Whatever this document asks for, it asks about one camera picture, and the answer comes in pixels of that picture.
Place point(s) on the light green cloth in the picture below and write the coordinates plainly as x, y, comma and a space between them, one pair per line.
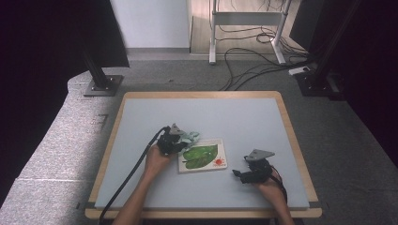
189, 138

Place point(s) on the black stand with grey base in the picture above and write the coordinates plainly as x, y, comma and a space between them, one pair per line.
103, 86

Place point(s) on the black tape strip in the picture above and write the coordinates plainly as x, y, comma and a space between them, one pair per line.
319, 205
87, 205

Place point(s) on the grey padded block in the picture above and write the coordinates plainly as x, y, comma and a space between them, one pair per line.
47, 140

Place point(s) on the wooden table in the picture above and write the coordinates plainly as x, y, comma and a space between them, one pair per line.
200, 94

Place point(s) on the light blue table mat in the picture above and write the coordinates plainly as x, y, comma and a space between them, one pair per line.
219, 118

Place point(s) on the caterpillar picture book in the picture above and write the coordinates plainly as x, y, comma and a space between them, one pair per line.
203, 156

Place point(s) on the person's right hand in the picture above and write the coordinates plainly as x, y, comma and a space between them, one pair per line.
270, 190

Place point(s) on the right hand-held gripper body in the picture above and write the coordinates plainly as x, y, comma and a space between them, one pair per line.
258, 172

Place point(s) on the white power strip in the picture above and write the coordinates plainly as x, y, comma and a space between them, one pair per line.
298, 70

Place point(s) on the white desk frame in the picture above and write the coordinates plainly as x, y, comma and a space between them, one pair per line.
247, 18

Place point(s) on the black curtain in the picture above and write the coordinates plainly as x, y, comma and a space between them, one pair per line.
375, 62
37, 47

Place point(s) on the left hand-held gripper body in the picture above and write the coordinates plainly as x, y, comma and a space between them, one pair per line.
167, 143

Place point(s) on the person's left hand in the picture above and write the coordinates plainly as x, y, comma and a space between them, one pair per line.
156, 164

